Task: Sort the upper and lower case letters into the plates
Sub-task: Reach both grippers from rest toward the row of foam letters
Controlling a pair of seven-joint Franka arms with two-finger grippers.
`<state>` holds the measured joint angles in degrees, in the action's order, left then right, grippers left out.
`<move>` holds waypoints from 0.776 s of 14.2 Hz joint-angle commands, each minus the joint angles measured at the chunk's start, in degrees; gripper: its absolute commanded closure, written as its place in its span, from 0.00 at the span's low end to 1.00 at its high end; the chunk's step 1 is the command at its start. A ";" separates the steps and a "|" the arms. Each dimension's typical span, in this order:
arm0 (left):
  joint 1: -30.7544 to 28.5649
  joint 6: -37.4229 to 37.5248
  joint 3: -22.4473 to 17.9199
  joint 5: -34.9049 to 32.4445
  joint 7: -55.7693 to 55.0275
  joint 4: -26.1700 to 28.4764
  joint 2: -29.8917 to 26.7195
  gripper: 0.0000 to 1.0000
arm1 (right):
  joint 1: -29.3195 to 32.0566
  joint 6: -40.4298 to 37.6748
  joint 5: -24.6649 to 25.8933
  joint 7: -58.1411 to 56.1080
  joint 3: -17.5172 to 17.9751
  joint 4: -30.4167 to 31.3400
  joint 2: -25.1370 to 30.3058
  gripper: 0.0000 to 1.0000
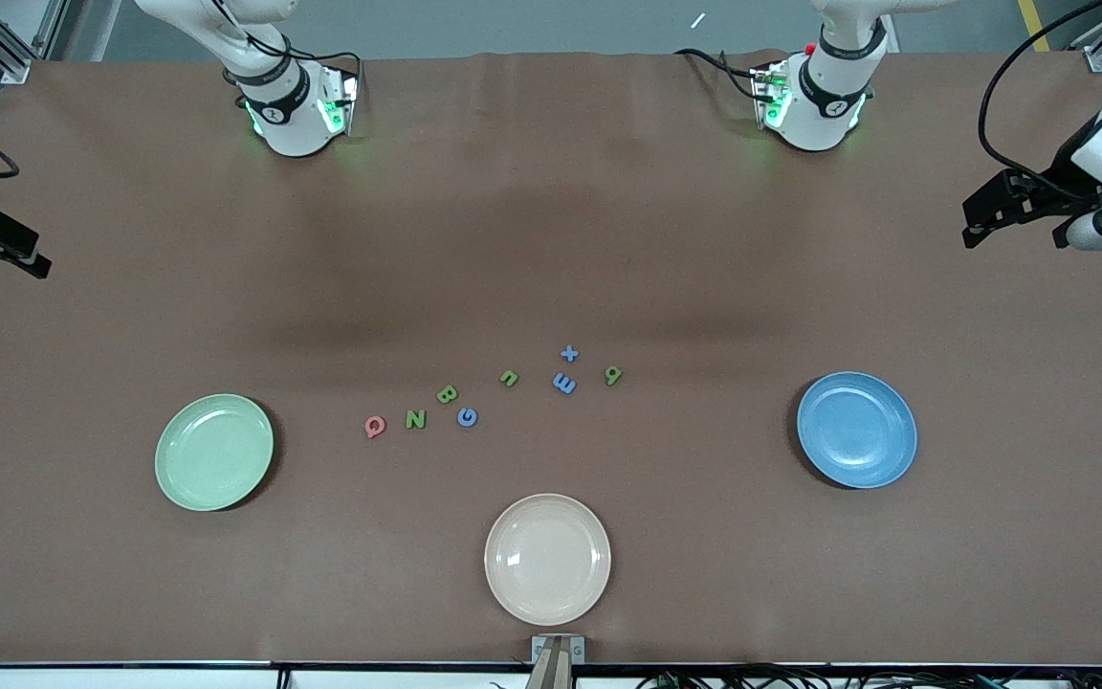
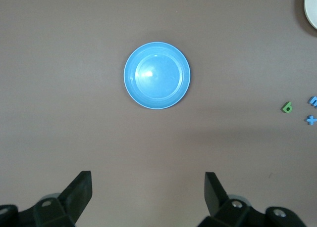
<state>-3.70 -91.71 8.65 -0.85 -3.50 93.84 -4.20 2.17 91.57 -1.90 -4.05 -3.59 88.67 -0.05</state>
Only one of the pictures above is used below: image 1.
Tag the pink letter Q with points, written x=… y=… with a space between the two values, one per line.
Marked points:
x=375 y=433

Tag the green letter N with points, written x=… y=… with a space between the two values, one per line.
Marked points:
x=408 y=418

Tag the blue letter E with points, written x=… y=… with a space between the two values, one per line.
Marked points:
x=560 y=384

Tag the green letter B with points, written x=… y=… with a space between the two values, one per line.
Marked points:
x=443 y=393

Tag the blue letter G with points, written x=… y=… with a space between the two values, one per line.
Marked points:
x=460 y=417

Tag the green letter u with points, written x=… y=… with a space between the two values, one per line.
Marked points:
x=509 y=382

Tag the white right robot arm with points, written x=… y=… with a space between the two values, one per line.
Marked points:
x=288 y=124

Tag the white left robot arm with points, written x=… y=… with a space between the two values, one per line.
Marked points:
x=814 y=105

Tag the blue plate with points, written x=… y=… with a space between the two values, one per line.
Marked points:
x=857 y=431

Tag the light green plate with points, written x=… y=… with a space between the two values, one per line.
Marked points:
x=214 y=452

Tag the brown table cover mat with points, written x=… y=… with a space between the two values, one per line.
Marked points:
x=551 y=239

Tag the beige plate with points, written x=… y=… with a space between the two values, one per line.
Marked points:
x=547 y=560

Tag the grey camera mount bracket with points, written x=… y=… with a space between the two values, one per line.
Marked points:
x=558 y=653

